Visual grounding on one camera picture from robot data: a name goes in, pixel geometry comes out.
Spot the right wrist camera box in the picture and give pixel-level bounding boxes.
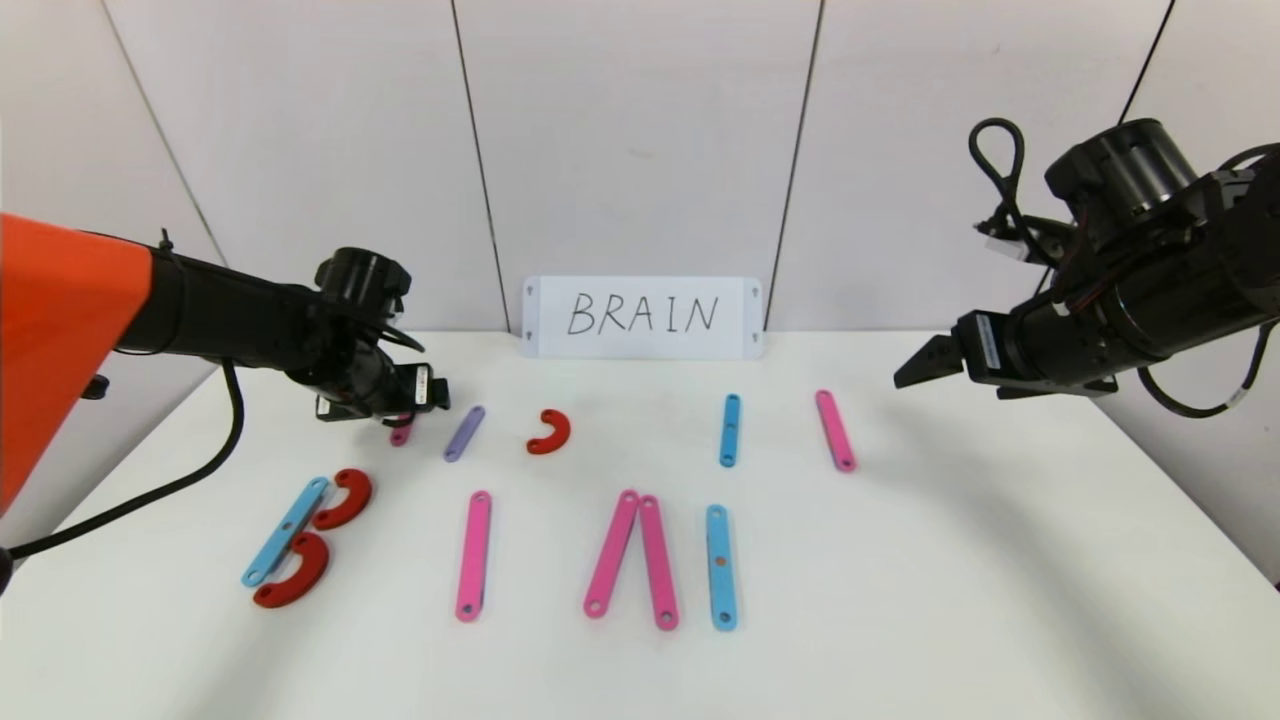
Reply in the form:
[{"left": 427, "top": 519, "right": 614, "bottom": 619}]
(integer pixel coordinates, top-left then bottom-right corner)
[{"left": 975, "top": 215, "right": 1041, "bottom": 263}]

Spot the large red arc piece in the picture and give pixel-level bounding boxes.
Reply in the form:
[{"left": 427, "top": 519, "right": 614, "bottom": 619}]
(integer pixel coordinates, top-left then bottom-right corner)
[{"left": 252, "top": 531, "right": 331, "bottom": 610}]

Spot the pink bar with blue underside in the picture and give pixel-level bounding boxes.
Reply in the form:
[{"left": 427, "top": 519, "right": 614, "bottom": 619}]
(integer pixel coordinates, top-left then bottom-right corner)
[{"left": 455, "top": 490, "right": 493, "bottom": 623}]

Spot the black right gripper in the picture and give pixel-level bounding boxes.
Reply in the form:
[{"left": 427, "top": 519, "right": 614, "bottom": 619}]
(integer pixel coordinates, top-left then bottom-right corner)
[{"left": 893, "top": 291, "right": 1120, "bottom": 401}]

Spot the small red arc piece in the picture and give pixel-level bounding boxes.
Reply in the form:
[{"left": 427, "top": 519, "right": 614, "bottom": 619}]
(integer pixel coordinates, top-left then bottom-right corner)
[{"left": 526, "top": 409, "right": 572, "bottom": 456}]

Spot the white BRAIN sign card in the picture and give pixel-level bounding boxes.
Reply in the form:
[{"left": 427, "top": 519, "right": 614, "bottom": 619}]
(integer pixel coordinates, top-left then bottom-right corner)
[{"left": 522, "top": 277, "right": 763, "bottom": 360}]

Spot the hanging black right arm cable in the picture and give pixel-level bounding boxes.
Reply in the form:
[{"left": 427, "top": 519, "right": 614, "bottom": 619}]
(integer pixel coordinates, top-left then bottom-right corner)
[{"left": 1138, "top": 320, "right": 1280, "bottom": 419}]

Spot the medium red arc piece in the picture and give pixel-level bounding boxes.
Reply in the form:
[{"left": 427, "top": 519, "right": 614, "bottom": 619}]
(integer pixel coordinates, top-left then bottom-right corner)
[{"left": 312, "top": 468, "right": 374, "bottom": 531}]

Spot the short purple bar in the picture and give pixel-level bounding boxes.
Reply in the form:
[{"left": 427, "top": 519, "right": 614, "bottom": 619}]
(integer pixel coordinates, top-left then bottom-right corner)
[{"left": 444, "top": 405, "right": 487, "bottom": 463}]

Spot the looped black camera cable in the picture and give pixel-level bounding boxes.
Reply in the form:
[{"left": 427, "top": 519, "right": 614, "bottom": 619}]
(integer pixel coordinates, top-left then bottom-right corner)
[{"left": 967, "top": 117, "right": 1061, "bottom": 271}]

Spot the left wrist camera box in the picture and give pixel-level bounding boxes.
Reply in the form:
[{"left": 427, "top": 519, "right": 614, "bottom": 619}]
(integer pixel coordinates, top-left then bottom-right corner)
[{"left": 316, "top": 394, "right": 391, "bottom": 423}]

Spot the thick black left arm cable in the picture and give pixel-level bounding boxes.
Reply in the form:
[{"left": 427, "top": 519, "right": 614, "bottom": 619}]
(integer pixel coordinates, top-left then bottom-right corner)
[{"left": 0, "top": 360, "right": 247, "bottom": 561}]

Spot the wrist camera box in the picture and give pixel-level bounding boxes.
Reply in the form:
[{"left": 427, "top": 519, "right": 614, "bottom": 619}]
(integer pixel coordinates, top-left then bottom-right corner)
[
  {"left": 316, "top": 394, "right": 391, "bottom": 423},
  {"left": 975, "top": 215, "right": 1041, "bottom": 263}
]

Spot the long blue bar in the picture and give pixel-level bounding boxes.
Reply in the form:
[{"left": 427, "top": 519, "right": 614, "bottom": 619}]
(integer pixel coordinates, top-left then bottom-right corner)
[
  {"left": 241, "top": 476, "right": 331, "bottom": 588},
  {"left": 704, "top": 504, "right": 738, "bottom": 632}
]

